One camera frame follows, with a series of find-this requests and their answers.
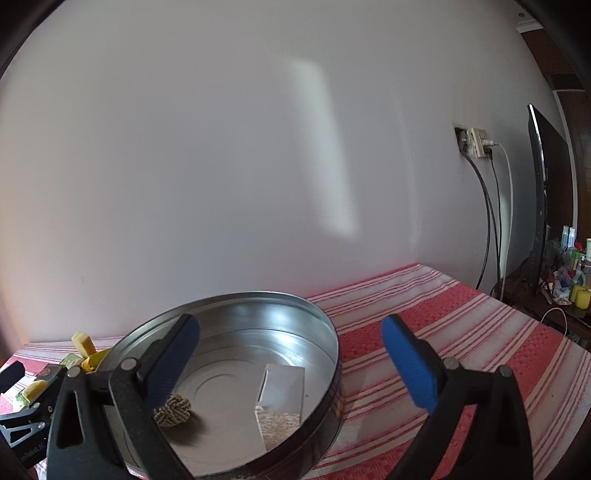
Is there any yellow snack packet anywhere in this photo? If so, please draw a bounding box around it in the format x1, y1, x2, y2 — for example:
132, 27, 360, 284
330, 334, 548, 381
80, 348, 111, 373

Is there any cluttered dark side desk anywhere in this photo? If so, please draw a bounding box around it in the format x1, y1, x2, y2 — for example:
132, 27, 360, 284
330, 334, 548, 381
500, 257, 591, 342

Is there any white charger cable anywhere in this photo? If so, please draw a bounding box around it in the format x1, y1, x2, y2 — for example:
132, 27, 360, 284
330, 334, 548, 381
489, 141, 515, 298

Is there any yellow sponge block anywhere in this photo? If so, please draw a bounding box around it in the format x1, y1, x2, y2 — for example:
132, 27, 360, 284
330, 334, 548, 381
71, 331, 97, 358

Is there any yellow cup on desk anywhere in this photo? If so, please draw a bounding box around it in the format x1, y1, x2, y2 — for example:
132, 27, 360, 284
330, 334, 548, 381
570, 285, 591, 310

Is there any woven rope ball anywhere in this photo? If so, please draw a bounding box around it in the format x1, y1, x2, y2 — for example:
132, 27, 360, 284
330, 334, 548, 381
153, 393, 191, 428

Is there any green tissue pack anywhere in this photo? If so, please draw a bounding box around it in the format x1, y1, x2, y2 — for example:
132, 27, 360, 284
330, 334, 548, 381
59, 353, 84, 369

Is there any black power cable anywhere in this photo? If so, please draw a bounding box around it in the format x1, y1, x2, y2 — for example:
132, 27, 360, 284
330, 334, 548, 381
462, 149, 502, 291

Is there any round metal tin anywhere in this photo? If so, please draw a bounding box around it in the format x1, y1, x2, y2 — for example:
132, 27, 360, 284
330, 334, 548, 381
102, 290, 346, 479

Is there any black flat monitor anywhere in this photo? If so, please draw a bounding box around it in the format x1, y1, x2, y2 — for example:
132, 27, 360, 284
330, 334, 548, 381
526, 104, 574, 292

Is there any white wall power adapter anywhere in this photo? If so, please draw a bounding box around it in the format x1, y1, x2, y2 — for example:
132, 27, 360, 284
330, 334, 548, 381
467, 127, 488, 159

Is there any striped red white cloth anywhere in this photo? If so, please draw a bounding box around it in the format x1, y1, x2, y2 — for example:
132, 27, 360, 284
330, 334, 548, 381
1, 264, 590, 479

